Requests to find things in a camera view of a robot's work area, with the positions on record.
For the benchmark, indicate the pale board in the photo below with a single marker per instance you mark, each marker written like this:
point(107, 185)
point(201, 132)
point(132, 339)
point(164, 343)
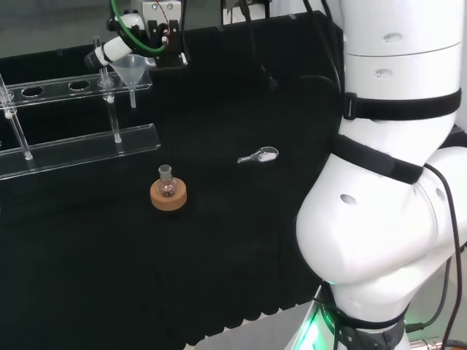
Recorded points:
point(255, 331)

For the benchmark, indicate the clear acrylic funnel stand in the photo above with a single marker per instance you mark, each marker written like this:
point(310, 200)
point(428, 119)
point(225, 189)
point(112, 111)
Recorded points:
point(73, 151)

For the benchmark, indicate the translucent plastic funnel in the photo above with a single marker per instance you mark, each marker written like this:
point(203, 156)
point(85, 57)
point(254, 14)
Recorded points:
point(131, 74)

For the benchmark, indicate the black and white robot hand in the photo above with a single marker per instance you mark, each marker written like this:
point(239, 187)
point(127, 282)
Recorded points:
point(168, 40)

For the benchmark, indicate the small round-bottom glass flask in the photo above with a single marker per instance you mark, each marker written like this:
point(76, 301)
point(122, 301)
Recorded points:
point(168, 186)

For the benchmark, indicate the black bench cloth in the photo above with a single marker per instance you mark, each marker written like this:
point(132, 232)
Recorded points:
point(219, 237)

